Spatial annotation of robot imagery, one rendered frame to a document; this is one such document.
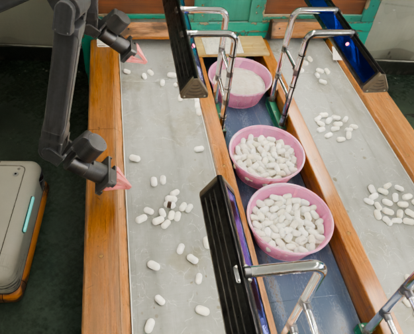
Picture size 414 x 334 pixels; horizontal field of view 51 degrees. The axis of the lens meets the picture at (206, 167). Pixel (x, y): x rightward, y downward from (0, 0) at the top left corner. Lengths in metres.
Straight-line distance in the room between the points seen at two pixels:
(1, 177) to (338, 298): 1.51
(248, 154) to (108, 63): 0.71
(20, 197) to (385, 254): 1.47
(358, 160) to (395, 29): 1.91
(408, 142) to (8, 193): 1.65
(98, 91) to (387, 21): 2.24
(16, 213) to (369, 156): 1.43
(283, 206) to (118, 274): 0.56
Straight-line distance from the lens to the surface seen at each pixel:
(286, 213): 1.38
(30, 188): 2.08
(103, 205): 1.33
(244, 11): 2.05
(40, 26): 3.18
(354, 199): 1.51
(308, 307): 0.97
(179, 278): 1.21
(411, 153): 1.73
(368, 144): 1.72
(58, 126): 1.14
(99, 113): 1.62
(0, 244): 1.92
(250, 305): 0.78
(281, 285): 1.32
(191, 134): 1.57
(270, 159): 1.53
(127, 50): 1.64
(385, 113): 1.86
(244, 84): 1.85
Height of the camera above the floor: 1.81
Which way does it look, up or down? 47 degrees down
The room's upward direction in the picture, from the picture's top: 7 degrees clockwise
